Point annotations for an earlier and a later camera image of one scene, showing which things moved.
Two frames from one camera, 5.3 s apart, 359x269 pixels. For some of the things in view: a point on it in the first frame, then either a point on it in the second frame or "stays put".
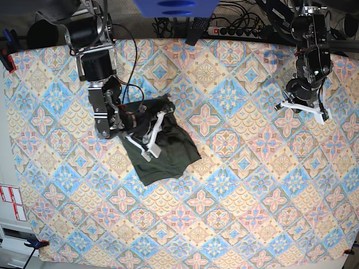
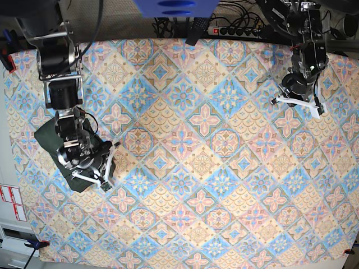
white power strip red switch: x=234 y=32 stays put
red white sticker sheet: x=12 y=194 stays put
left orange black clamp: x=36 y=243 stays put
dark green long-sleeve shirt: x=177 y=150 → x=46 y=135
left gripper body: x=144 y=126 → x=94 y=162
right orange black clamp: x=350 y=251 stays put
